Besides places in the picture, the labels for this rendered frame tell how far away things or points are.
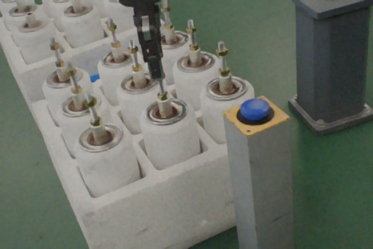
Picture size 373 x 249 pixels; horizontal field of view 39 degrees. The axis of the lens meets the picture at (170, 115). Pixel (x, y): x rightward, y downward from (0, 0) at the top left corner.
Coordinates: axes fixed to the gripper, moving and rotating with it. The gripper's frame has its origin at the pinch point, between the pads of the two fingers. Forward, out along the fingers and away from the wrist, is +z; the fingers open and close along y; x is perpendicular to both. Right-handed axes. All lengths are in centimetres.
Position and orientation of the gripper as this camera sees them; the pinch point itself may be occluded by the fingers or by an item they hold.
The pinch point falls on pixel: (156, 61)
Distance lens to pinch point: 84.4
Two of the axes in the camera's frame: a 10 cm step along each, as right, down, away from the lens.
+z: 1.6, 8.1, 5.7
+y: -0.4, -5.7, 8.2
